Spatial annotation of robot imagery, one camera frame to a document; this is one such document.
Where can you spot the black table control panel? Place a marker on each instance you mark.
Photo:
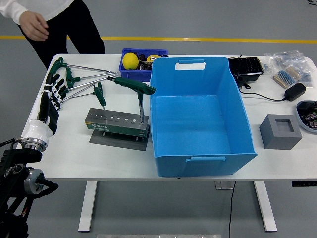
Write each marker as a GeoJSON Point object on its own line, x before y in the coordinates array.
{"type": "Point", "coordinates": [304, 184]}

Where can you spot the black power adapter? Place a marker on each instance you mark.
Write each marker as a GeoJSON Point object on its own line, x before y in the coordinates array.
{"type": "Point", "coordinates": [294, 91]}

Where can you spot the metal green wrench holder stand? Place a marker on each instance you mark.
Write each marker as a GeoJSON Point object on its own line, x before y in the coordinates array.
{"type": "Point", "coordinates": [116, 127]}

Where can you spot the large light blue plastic box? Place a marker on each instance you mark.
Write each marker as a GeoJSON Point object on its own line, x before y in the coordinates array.
{"type": "Point", "coordinates": [193, 119]}

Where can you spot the white bowl of small parts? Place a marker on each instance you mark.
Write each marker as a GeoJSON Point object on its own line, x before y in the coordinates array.
{"type": "Point", "coordinates": [308, 116]}

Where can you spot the person's right forearm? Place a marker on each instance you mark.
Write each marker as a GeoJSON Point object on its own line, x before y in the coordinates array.
{"type": "Point", "coordinates": [12, 15]}

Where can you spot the small dark blue plastic bin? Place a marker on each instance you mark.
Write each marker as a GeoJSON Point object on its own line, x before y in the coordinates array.
{"type": "Point", "coordinates": [128, 74]}

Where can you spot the clear plastic parts bags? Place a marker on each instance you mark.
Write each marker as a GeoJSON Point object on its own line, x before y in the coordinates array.
{"type": "Point", "coordinates": [284, 58]}

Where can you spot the person's right hand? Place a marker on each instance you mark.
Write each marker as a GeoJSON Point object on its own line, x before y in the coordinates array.
{"type": "Point", "coordinates": [33, 26]}

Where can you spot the yellow tape measure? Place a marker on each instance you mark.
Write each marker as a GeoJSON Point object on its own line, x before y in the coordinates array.
{"type": "Point", "coordinates": [152, 58]}

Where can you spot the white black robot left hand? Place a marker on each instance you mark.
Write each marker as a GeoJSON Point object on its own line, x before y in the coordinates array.
{"type": "Point", "coordinates": [45, 111]}

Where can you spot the grey metal foot plate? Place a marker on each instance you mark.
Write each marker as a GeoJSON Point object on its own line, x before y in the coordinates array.
{"type": "Point", "coordinates": [223, 186]}

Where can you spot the grey foam block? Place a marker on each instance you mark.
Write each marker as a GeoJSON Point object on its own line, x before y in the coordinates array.
{"type": "Point", "coordinates": [272, 134]}

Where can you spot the blue resistor strip bundle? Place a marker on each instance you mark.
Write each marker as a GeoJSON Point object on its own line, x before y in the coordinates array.
{"type": "Point", "coordinates": [284, 77]}

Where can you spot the white table leg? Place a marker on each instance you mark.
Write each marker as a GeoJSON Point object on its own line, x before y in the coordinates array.
{"type": "Point", "coordinates": [88, 205]}
{"type": "Point", "coordinates": [266, 205]}

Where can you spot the black plastic tray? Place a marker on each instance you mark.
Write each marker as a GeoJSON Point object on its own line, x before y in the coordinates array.
{"type": "Point", "coordinates": [245, 68]}

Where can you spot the person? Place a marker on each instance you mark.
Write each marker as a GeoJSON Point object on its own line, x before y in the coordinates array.
{"type": "Point", "coordinates": [74, 32]}

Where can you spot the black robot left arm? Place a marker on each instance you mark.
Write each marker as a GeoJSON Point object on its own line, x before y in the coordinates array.
{"type": "Point", "coordinates": [15, 158]}

